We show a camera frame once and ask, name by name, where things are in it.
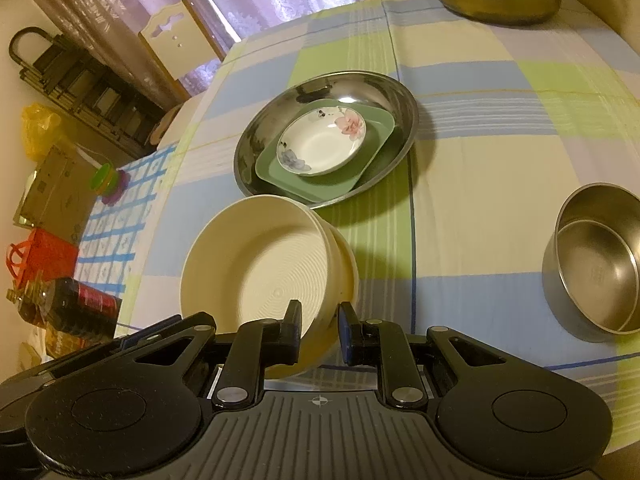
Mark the large stainless steel plate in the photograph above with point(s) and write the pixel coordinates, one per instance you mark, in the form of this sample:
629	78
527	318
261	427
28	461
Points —
395	110

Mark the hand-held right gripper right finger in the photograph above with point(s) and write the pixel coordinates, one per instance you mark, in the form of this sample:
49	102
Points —
345	332

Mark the dark bottle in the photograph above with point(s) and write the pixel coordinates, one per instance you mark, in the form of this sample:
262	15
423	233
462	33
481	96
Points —
80	310

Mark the cardboard box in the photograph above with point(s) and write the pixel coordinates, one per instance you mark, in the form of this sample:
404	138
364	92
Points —
55	195

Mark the red basket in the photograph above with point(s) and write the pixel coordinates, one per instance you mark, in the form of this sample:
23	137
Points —
45	260

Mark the small floral saucer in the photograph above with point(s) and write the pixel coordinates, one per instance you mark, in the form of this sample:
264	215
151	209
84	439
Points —
320	145

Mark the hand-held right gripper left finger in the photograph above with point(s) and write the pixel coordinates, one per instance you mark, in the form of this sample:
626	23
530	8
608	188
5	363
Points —
292	330

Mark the green square plate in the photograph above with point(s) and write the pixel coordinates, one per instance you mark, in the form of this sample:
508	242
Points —
325	186

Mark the amber oil bottle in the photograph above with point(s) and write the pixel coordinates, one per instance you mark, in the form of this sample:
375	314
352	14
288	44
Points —
27	305

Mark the stainless steel bowl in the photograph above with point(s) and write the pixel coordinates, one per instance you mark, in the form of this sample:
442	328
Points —
600	275

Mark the black folding ladder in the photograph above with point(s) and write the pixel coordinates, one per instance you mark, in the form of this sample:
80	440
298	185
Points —
85	90

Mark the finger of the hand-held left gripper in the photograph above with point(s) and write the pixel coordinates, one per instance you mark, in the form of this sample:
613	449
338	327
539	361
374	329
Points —
160	324

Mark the blue patterned white cloth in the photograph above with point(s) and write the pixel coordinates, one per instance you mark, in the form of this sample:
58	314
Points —
120	240

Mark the yellow plastic bag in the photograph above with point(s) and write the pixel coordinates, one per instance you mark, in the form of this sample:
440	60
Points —
40	130

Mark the cream plastic bowl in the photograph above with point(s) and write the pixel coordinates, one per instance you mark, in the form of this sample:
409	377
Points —
250	270

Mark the white wooden chair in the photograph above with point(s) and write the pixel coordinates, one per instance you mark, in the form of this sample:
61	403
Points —
175	45

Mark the colourful stacking cups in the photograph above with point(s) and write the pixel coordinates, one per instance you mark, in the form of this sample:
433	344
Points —
111	182

